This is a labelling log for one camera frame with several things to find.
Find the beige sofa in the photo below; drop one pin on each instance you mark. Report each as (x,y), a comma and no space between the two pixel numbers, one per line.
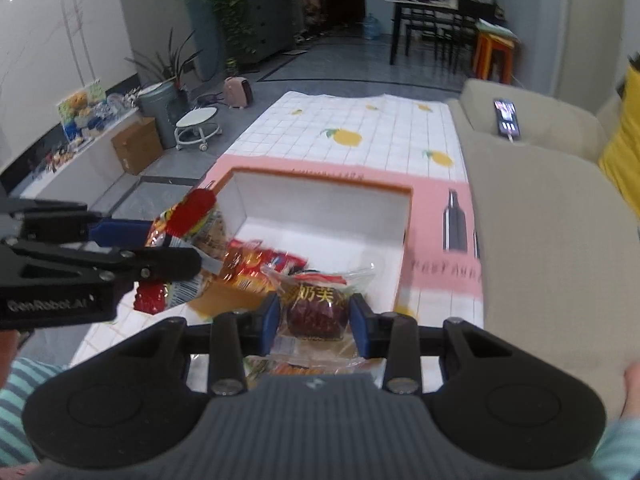
(540,235)

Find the stack of papers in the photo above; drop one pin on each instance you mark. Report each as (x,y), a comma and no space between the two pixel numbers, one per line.
(495,30)

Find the round dark red snack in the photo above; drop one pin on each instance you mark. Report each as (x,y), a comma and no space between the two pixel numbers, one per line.
(312,312)

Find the red potato stick packet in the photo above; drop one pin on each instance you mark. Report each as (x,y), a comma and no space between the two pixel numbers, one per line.
(200,240)

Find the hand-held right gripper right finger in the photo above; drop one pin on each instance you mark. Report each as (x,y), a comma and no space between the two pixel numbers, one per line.
(358,327)

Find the black smartphone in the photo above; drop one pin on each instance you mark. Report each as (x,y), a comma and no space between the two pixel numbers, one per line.
(506,117)

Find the dark dining table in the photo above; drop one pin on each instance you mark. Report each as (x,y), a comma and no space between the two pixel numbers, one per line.
(425,5)

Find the grey drawer cabinet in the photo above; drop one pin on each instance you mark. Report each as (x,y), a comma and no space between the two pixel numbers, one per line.
(270,20)

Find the trailing pothos plant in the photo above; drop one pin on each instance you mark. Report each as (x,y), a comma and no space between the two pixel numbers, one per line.
(230,0)

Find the long leaf potted plant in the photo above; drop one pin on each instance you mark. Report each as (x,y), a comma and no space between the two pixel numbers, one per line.
(167,67)

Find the dark dining chair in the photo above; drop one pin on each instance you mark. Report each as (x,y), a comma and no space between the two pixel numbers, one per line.
(420,30)
(457,30)

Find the brown cardboard carton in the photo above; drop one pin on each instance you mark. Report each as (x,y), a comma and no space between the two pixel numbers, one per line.
(137,145)

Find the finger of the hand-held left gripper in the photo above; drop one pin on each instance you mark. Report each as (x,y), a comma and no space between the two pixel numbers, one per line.
(120,232)
(165,262)

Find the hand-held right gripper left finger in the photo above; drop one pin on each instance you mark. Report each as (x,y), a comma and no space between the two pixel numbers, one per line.
(271,320)

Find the grey trash can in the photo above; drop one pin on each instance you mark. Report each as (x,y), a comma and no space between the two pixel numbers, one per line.
(157,110)

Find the person's left leg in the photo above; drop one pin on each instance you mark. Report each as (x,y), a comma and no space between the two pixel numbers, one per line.
(20,410)

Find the white low console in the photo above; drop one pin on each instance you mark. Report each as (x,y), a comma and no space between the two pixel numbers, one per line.
(75,167)

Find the person's bare foot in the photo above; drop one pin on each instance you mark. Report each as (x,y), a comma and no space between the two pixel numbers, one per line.
(632,387)

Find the orange stool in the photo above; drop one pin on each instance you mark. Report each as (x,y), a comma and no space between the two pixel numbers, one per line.
(492,55)

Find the white rolling stool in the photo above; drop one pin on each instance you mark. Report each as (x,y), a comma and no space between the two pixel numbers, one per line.
(197,122)

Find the yellow cushion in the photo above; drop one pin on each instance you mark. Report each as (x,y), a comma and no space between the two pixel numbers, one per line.
(625,150)

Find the blue water jug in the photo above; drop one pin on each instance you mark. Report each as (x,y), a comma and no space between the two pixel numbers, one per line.
(372,27)

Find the orange cardboard box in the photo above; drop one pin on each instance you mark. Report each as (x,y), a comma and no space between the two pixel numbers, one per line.
(325,210)

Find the person's right leg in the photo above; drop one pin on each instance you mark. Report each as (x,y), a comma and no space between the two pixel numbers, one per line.
(622,450)

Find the teddy bear picture board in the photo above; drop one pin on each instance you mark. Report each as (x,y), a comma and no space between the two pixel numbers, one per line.
(80,107)

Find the chequered lemon print tablecloth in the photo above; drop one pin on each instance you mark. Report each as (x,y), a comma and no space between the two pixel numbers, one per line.
(390,125)

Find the large red snack packet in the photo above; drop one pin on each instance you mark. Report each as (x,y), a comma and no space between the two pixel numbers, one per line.
(255,262)

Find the person's leg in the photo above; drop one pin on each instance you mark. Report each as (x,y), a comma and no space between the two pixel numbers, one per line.
(20,410)
(622,450)

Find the pink space heater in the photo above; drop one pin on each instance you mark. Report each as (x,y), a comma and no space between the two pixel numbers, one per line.
(239,92)

